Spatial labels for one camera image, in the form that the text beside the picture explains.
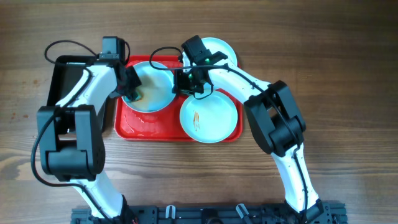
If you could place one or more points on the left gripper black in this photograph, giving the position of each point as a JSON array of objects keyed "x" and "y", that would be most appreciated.
[{"x": 135, "y": 80}]

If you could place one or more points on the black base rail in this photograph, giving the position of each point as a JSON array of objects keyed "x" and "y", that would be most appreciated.
[{"x": 268, "y": 213}]

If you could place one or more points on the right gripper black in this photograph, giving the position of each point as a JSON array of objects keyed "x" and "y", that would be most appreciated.
[{"x": 180, "y": 86}]

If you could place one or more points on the light blue plate top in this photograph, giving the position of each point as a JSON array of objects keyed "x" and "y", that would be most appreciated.
[{"x": 206, "y": 51}]

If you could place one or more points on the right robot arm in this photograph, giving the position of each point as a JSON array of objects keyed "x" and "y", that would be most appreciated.
[{"x": 276, "y": 122}]

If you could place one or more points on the light blue plate bottom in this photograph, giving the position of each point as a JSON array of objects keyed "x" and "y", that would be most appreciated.
[{"x": 209, "y": 120}]

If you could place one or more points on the black rectangular water tray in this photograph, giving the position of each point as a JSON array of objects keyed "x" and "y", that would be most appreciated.
[{"x": 65, "y": 78}]

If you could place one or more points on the light blue plate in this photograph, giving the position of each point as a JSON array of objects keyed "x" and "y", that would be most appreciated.
[
  {"x": 209, "y": 120},
  {"x": 155, "y": 91},
  {"x": 206, "y": 51}
]

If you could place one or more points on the red plastic tray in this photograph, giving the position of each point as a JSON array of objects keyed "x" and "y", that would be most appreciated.
[{"x": 163, "y": 125}]

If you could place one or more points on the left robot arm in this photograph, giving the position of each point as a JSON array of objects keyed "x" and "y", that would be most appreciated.
[{"x": 69, "y": 150}]

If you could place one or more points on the green yellow sponge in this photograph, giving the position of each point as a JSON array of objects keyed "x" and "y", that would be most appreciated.
[{"x": 133, "y": 96}]

